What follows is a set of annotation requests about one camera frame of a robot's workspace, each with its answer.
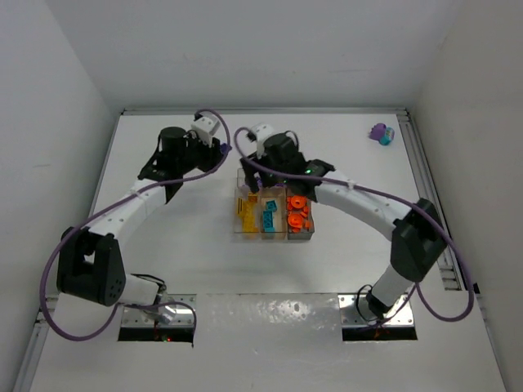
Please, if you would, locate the orange-yellow lego brick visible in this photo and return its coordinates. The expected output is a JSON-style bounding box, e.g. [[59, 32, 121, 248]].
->
[[240, 201, 259, 233]]

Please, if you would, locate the right aluminium rail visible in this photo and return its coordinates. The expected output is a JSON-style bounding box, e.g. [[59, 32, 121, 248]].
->
[[396, 109, 468, 291]]

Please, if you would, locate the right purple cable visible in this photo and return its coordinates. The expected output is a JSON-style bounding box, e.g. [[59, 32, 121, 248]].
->
[[234, 127, 476, 326]]

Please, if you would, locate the orange funnel lego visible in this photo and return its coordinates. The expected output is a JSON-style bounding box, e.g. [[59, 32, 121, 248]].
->
[[287, 213, 305, 233], [287, 195, 307, 212]]

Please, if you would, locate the left aluminium rail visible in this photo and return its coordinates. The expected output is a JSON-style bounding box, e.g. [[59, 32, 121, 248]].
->
[[12, 309, 49, 392]]

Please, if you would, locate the clear small container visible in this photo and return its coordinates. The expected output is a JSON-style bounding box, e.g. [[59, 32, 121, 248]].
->
[[234, 187, 261, 240]]

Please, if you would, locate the teal grey lego cylinder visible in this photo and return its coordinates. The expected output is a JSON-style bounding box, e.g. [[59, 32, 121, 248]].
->
[[378, 127, 395, 146]]

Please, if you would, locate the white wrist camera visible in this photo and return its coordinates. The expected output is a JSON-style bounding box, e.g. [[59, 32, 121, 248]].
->
[[190, 116, 220, 147], [248, 123, 275, 158]]

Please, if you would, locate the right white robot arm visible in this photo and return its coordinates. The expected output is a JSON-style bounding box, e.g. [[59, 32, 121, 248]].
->
[[240, 125, 446, 319]]

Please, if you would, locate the teal lego block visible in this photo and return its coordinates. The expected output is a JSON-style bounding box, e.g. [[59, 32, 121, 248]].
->
[[265, 199, 279, 212]]

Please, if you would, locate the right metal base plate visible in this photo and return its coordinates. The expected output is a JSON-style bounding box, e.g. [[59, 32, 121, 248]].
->
[[337, 292, 415, 328]]

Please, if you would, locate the amber small container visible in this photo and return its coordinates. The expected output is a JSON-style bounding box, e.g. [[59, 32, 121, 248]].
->
[[260, 187, 287, 240]]

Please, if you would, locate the yellow black striped lego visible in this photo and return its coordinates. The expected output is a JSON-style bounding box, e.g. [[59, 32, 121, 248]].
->
[[235, 198, 246, 217]]

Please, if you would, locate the metal base plate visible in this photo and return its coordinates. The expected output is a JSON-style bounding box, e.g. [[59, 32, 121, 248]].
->
[[337, 292, 415, 328], [121, 293, 197, 329]]

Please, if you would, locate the teal lego brick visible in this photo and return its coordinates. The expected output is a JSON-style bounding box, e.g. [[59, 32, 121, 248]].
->
[[262, 210, 275, 239]]

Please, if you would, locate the clear long container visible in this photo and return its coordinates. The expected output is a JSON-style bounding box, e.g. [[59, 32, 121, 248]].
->
[[236, 167, 262, 189]]

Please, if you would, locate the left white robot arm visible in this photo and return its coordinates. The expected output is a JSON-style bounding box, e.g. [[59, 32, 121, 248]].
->
[[56, 127, 223, 306]]

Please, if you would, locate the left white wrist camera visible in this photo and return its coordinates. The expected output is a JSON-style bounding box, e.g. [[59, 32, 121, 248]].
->
[[190, 116, 220, 147]]

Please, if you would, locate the grey small container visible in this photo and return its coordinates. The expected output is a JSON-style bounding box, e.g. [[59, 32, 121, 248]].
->
[[286, 189, 315, 241]]

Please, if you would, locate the aluminium rail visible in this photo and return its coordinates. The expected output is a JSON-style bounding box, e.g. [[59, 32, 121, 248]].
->
[[396, 109, 468, 291], [12, 309, 49, 392]]

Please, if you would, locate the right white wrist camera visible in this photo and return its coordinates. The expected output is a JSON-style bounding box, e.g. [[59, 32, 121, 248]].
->
[[248, 123, 275, 158]]

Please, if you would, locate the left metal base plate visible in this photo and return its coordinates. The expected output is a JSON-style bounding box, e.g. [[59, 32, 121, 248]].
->
[[121, 293, 197, 329]]

